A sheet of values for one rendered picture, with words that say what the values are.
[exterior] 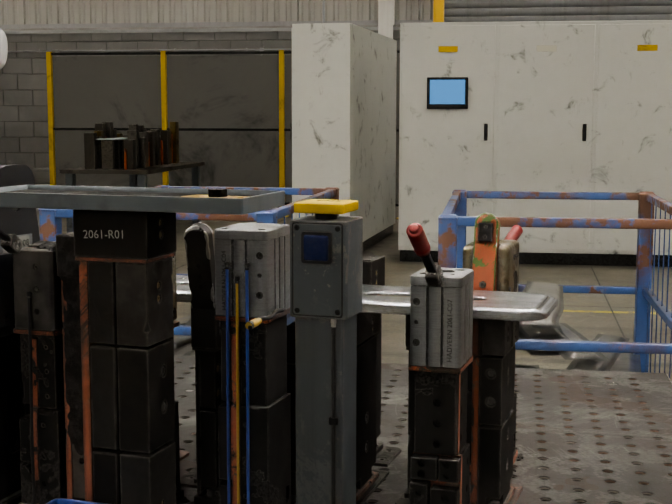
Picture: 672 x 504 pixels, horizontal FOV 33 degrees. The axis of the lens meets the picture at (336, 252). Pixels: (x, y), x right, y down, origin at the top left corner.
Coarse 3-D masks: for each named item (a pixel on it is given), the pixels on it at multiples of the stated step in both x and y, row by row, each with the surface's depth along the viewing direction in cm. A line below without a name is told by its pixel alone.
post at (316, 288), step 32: (320, 224) 128; (352, 224) 130; (352, 256) 130; (320, 288) 129; (352, 288) 130; (320, 320) 130; (352, 320) 133; (320, 352) 131; (352, 352) 134; (320, 384) 131; (352, 384) 134; (320, 416) 132; (352, 416) 135; (320, 448) 132; (352, 448) 135; (320, 480) 132; (352, 480) 136
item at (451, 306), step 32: (416, 288) 142; (448, 288) 141; (416, 320) 144; (448, 320) 142; (416, 352) 143; (448, 352) 142; (416, 384) 145; (448, 384) 143; (416, 416) 145; (448, 416) 144; (416, 448) 146; (448, 448) 144; (416, 480) 147; (448, 480) 145
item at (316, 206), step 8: (312, 200) 133; (320, 200) 132; (328, 200) 132; (336, 200) 133; (344, 200) 133; (352, 200) 133; (296, 208) 129; (304, 208) 129; (312, 208) 129; (320, 208) 129; (328, 208) 128; (336, 208) 128; (344, 208) 128; (352, 208) 131; (320, 216) 130; (328, 216) 130; (336, 216) 131
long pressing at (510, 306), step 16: (368, 288) 171; (384, 288) 171; (400, 288) 171; (368, 304) 157; (384, 304) 156; (400, 304) 155; (480, 304) 156; (496, 304) 156; (512, 304) 156; (528, 304) 157; (544, 304) 158; (512, 320) 151; (528, 320) 151
